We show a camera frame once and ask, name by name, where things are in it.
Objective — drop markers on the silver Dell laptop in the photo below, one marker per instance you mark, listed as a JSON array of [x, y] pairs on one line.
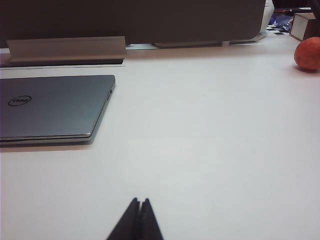
[[55, 107]]

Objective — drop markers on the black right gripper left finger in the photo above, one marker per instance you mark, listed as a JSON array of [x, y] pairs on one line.
[[128, 225]]

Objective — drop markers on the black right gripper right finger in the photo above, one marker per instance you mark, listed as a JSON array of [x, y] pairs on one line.
[[150, 225]]

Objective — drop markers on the grey-brown desk divider panel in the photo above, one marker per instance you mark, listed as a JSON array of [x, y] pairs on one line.
[[140, 20]]

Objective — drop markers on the white cardboard box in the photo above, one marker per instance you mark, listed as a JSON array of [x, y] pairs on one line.
[[300, 26]]

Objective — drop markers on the blue plastic bag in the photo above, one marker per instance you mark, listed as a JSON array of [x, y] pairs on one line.
[[281, 18]]

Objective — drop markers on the orange fruit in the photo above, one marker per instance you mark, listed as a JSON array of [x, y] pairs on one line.
[[308, 53]]

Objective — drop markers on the black-white checkerboard sheet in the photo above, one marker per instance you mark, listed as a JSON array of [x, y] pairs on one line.
[[277, 29]]

